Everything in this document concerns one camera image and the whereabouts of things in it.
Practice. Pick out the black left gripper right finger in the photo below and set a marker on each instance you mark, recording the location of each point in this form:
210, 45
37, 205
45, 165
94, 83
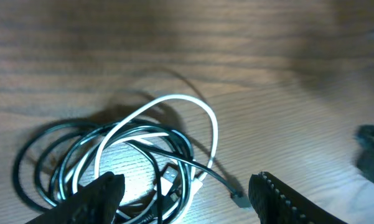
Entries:
277, 203

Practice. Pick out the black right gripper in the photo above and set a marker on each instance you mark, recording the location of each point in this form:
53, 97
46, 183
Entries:
365, 162

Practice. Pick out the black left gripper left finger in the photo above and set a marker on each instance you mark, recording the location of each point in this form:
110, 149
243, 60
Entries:
96, 203

